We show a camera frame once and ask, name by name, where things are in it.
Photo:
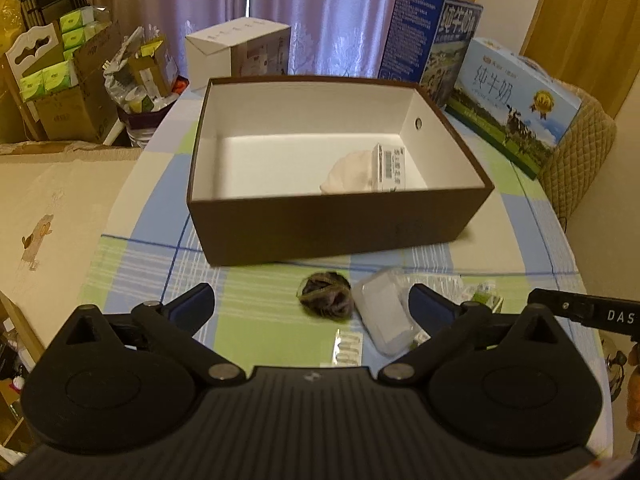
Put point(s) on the clear plastic case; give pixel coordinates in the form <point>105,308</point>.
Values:
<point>385,310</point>

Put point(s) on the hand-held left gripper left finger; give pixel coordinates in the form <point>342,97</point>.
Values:
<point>197,305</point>

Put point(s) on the small brown cardboard box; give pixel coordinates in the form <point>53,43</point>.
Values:
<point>155,70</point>

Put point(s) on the crumpled plastic bag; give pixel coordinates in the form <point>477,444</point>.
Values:
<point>120,85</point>

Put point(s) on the light blue milk carton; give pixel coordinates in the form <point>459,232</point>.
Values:
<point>510,105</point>

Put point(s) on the dark yarn ball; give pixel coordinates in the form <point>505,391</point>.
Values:
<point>325,294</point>

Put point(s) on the yellow bag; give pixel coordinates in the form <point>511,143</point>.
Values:
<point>11,25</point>

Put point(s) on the white cloth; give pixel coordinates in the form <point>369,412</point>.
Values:
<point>347,172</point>

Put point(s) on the small green box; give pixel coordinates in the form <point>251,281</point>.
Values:
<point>487,297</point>

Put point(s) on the purple bin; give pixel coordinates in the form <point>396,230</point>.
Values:
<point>142,117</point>

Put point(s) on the large brown cardboard box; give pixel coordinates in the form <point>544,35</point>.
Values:
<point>75,110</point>

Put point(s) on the purple curtain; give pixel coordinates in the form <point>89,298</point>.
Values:
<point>340,10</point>

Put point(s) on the beige embroidered cloth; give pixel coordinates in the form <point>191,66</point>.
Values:
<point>65,220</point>

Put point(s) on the white cardboard box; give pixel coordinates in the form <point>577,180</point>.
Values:
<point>215,50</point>

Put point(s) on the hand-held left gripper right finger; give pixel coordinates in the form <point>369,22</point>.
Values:
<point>425,305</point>

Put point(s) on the white carved panel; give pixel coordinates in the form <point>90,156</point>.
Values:
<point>45,40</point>

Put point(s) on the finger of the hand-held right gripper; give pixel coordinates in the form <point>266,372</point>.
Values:
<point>560,305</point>

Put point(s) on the stack of green tissue packs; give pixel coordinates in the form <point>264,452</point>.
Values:
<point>55,77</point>

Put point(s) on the small white barcode box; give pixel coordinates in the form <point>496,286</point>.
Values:
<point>387,167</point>

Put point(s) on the tall dark blue milk carton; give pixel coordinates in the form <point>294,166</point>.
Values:
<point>415,35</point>

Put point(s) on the orange object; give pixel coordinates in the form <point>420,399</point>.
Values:
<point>180,85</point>

